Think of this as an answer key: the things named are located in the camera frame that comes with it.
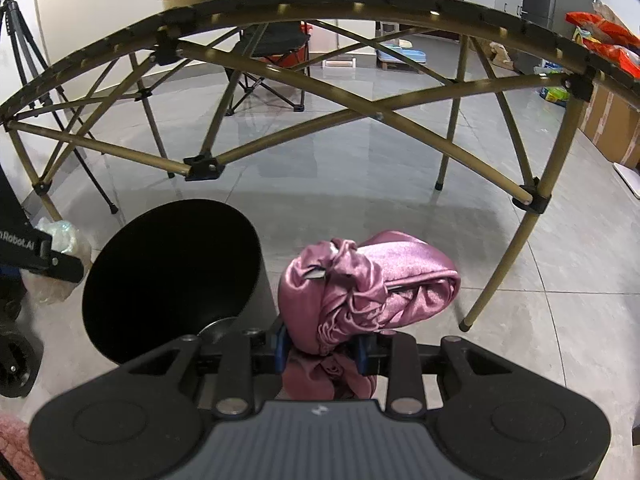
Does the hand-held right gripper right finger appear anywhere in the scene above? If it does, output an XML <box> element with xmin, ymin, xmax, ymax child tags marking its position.
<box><xmin>354</xmin><ymin>332</ymin><xmax>518</xmax><ymax>418</ymax></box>

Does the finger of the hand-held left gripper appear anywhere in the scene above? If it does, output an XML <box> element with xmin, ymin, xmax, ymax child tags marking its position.
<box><xmin>38</xmin><ymin>240</ymin><xmax>87</xmax><ymax>284</ymax></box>

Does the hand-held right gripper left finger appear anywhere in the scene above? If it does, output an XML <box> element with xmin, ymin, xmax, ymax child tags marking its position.
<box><xmin>117</xmin><ymin>322</ymin><xmax>290</xmax><ymax>418</ymax></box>

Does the clear plastic bag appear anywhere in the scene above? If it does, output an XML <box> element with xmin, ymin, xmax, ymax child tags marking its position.
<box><xmin>27</xmin><ymin>219</ymin><xmax>94</xmax><ymax>306</ymax></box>

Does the pink satin cloth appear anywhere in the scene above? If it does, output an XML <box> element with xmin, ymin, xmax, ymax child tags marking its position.
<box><xmin>277</xmin><ymin>230</ymin><xmax>462</xmax><ymax>401</ymax></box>

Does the black round bin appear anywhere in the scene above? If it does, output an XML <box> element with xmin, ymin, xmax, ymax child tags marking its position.
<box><xmin>81</xmin><ymin>199</ymin><xmax>273</xmax><ymax>366</ymax></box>

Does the pink fluffy slipper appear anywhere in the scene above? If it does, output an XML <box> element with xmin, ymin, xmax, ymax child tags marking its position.
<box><xmin>0</xmin><ymin>412</ymin><xmax>38</xmax><ymax>480</ymax></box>

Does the black folding chair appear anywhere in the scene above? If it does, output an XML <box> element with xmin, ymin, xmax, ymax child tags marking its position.
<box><xmin>225</xmin><ymin>20</ymin><xmax>313</xmax><ymax>118</ymax></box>

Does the blue pet bowl stand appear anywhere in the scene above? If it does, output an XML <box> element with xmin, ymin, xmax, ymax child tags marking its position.
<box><xmin>375</xmin><ymin>42</ymin><xmax>428</xmax><ymax>68</ymax></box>

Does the white floor scale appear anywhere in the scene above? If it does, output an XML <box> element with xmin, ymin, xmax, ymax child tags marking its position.
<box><xmin>614</xmin><ymin>162</ymin><xmax>640</xmax><ymax>200</ymax></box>

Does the green packet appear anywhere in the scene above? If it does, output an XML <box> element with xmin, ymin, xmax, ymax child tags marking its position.
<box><xmin>540</xmin><ymin>85</ymin><xmax>571</xmax><ymax>106</ymax></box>

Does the tan plush toy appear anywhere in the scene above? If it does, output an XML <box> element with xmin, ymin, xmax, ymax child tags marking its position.
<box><xmin>490</xmin><ymin>40</ymin><xmax>518</xmax><ymax>71</ymax></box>

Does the stack of cardboard boxes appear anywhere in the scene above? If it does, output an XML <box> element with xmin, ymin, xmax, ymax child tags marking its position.
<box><xmin>577</xmin><ymin>80</ymin><xmax>640</xmax><ymax>171</ymax></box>

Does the red snack packet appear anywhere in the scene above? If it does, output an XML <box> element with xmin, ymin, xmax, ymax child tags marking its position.
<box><xmin>565</xmin><ymin>5</ymin><xmax>640</xmax><ymax>81</ymax></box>

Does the black camera tripod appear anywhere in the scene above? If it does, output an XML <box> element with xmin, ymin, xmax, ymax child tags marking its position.
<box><xmin>0</xmin><ymin>0</ymin><xmax>121</xmax><ymax>216</ymax></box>

